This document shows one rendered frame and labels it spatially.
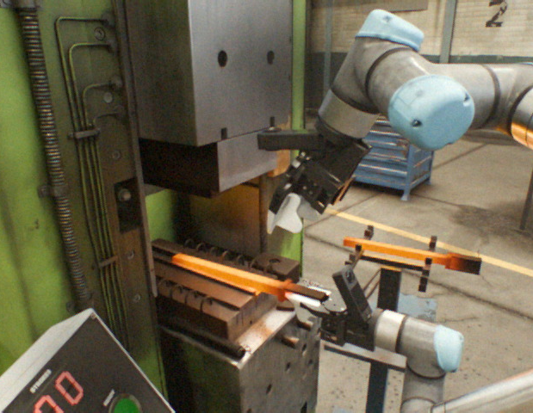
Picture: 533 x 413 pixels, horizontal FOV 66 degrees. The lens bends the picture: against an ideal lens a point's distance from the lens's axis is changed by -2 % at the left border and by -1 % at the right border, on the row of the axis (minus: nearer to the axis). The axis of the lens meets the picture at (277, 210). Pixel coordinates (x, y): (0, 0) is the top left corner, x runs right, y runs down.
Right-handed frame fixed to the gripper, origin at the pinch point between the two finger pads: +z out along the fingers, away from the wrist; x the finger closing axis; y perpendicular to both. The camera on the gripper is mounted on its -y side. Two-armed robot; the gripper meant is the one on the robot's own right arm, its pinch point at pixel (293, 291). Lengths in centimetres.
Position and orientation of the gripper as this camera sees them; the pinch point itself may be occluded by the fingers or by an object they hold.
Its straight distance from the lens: 93.2
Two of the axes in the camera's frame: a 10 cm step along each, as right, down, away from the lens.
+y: 0.2, 9.3, 3.6
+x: 5.4, -3.1, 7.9
